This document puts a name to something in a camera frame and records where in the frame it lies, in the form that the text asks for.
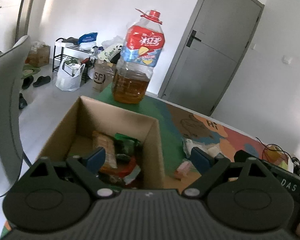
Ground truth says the pink candy packet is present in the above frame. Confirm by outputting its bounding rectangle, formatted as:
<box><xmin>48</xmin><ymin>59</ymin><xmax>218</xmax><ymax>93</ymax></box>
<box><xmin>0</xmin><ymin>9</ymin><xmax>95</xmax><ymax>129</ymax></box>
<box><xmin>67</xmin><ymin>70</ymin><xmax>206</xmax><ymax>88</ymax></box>
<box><xmin>174</xmin><ymin>160</ymin><xmax>193</xmax><ymax>180</ymax></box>

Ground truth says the long biscuit packet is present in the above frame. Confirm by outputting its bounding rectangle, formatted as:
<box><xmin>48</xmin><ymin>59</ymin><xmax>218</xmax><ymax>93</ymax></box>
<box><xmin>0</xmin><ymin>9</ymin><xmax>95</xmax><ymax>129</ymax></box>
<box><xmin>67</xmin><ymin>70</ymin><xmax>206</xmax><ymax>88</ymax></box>
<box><xmin>92</xmin><ymin>131</ymin><xmax>117</xmax><ymax>168</ymax></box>

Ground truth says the red small snack packet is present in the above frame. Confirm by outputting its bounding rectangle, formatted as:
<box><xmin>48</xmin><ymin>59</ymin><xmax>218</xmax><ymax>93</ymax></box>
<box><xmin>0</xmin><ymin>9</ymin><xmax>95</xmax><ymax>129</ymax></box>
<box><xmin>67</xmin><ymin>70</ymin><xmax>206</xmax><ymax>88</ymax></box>
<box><xmin>98</xmin><ymin>157</ymin><xmax>141</xmax><ymax>187</ymax></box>

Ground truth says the dark green snack packet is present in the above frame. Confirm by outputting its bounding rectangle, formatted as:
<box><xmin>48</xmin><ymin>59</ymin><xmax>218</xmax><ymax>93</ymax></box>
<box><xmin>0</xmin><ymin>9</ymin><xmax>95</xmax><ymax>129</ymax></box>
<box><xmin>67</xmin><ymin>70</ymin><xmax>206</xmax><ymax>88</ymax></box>
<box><xmin>114</xmin><ymin>133</ymin><xmax>142</xmax><ymax>165</ymax></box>

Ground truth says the white long snack packet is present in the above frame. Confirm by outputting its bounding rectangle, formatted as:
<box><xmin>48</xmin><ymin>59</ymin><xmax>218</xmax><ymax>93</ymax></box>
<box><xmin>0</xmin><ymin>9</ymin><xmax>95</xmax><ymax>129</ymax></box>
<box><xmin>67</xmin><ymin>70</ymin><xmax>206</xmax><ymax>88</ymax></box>
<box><xmin>207</xmin><ymin>146</ymin><xmax>223</xmax><ymax>158</ymax></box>

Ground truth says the open cardboard box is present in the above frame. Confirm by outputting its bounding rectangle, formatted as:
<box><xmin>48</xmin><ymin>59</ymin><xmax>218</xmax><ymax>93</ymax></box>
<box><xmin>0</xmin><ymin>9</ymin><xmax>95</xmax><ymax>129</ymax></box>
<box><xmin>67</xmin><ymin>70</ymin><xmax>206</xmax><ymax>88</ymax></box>
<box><xmin>39</xmin><ymin>96</ymin><xmax>165</xmax><ymax>189</ymax></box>

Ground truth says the small yellow box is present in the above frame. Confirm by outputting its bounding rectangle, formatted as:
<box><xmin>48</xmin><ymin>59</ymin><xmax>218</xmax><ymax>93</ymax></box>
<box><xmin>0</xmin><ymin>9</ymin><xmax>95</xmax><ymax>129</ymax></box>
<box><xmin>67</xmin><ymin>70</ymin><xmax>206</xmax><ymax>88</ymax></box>
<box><xmin>262</xmin><ymin>145</ymin><xmax>288</xmax><ymax>169</ymax></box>

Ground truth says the colourful cartoon table mat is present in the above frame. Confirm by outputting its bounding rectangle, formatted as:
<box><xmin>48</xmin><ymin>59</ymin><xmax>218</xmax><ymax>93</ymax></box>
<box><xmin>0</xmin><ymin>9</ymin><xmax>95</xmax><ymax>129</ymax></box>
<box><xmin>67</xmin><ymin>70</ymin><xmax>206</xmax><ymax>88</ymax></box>
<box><xmin>2</xmin><ymin>88</ymin><xmax>298</xmax><ymax>239</ymax></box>

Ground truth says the grey chair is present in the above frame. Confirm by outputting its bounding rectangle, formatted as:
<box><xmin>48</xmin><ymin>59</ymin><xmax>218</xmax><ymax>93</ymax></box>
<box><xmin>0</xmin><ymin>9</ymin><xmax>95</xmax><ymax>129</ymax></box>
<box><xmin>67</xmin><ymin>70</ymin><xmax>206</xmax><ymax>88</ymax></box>
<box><xmin>0</xmin><ymin>35</ymin><xmax>31</xmax><ymax>197</ymax></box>

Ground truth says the white plastic bag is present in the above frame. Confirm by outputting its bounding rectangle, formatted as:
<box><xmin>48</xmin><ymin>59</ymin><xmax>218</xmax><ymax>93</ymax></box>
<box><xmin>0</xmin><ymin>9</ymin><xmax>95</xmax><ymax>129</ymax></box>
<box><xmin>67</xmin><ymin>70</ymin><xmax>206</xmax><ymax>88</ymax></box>
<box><xmin>56</xmin><ymin>57</ymin><xmax>85</xmax><ymax>92</ymax></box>

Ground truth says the SF cardboard box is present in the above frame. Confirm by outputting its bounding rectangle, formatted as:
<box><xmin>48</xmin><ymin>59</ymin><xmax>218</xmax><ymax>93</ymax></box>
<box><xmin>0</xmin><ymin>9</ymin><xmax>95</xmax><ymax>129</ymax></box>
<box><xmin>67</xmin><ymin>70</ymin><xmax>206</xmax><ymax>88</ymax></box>
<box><xmin>93</xmin><ymin>61</ymin><xmax>116</xmax><ymax>92</ymax></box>

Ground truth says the black slipper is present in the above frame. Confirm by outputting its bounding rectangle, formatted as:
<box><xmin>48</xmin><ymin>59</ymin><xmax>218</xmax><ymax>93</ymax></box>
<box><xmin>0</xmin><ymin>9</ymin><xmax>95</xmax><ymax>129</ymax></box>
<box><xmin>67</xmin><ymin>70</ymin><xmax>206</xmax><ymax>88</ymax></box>
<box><xmin>33</xmin><ymin>76</ymin><xmax>51</xmax><ymax>88</ymax></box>
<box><xmin>21</xmin><ymin>75</ymin><xmax>34</xmax><ymax>90</ymax></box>

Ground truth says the green floor mat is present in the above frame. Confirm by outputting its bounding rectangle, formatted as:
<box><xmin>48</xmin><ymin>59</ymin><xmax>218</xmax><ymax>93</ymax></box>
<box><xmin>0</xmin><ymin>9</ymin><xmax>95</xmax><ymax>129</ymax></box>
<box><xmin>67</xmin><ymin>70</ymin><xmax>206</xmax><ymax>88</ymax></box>
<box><xmin>21</xmin><ymin>64</ymin><xmax>40</xmax><ymax>80</ymax></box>

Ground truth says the brown box on floor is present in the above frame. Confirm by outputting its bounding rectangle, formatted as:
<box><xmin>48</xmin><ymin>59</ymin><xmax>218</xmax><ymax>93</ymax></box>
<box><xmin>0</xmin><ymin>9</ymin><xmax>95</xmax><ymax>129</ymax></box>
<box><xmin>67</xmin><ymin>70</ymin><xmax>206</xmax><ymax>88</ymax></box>
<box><xmin>26</xmin><ymin>45</ymin><xmax>50</xmax><ymax>68</ymax></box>

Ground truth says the black shoe rack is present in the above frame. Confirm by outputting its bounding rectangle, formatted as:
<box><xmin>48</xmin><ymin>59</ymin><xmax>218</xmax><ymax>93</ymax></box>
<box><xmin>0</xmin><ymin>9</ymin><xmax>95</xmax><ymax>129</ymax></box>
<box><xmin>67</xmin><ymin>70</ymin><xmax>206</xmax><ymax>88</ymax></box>
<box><xmin>52</xmin><ymin>37</ymin><xmax>98</xmax><ymax>83</ymax></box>

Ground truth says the blue bag on rack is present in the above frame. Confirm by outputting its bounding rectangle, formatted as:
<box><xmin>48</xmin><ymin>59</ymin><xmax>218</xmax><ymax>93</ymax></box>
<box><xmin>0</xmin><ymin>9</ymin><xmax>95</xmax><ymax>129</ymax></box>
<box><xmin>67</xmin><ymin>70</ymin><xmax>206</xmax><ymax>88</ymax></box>
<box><xmin>77</xmin><ymin>33</ymin><xmax>98</xmax><ymax>44</ymax></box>

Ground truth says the large cooking oil bottle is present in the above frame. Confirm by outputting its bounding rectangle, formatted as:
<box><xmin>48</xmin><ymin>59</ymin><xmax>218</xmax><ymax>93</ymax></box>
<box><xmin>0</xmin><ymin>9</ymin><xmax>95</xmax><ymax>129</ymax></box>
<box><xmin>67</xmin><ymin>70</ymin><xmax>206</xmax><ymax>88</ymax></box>
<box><xmin>111</xmin><ymin>10</ymin><xmax>165</xmax><ymax>104</ymax></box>

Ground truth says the grey door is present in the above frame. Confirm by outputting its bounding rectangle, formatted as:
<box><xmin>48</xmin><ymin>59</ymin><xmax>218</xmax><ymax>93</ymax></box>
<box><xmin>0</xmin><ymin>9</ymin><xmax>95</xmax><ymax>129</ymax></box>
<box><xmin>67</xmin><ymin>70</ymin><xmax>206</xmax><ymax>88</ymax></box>
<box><xmin>160</xmin><ymin>0</ymin><xmax>263</xmax><ymax>115</ymax></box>

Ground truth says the black cable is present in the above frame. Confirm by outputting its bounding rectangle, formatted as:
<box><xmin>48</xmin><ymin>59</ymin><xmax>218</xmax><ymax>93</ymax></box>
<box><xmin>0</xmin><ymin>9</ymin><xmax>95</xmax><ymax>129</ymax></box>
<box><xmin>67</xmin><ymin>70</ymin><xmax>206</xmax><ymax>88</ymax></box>
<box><xmin>255</xmin><ymin>136</ymin><xmax>300</xmax><ymax>179</ymax></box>

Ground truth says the white wall switch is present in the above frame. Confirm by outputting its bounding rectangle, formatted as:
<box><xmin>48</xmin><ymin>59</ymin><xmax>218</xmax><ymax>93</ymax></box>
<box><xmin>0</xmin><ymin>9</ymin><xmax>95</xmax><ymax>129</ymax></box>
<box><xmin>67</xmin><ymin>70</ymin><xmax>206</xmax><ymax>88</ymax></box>
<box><xmin>282</xmin><ymin>55</ymin><xmax>293</xmax><ymax>64</ymax></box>

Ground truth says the black door handle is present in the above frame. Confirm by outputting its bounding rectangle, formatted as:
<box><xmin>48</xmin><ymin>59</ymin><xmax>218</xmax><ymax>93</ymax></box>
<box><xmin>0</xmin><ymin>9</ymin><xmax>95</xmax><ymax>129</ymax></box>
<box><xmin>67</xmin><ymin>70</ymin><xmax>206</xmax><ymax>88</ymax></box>
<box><xmin>186</xmin><ymin>30</ymin><xmax>201</xmax><ymax>47</ymax></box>

